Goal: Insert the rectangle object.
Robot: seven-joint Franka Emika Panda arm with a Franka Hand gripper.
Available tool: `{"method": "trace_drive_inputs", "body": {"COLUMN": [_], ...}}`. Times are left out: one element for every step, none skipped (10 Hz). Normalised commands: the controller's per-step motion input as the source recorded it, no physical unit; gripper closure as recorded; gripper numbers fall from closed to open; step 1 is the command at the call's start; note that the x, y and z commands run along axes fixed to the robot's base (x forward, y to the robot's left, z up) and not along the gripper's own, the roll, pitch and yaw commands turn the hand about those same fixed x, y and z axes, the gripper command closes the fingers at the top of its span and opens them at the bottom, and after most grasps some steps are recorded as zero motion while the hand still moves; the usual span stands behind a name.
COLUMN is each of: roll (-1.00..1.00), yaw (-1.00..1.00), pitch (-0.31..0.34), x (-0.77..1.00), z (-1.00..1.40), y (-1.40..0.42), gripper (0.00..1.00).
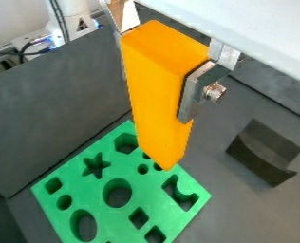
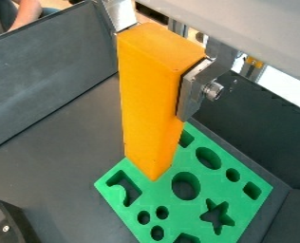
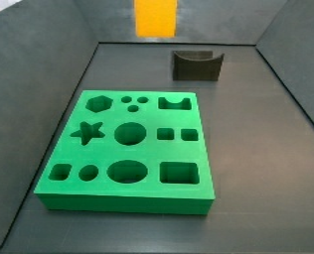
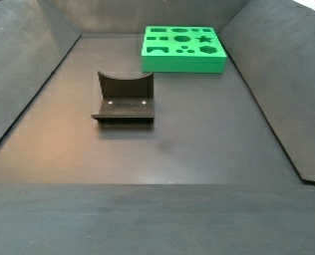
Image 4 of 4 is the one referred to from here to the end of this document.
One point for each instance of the black curved holder stand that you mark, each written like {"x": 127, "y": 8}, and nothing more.
{"x": 127, "y": 98}

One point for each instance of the green shape sorter block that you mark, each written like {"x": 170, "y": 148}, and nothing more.
{"x": 182, "y": 49}

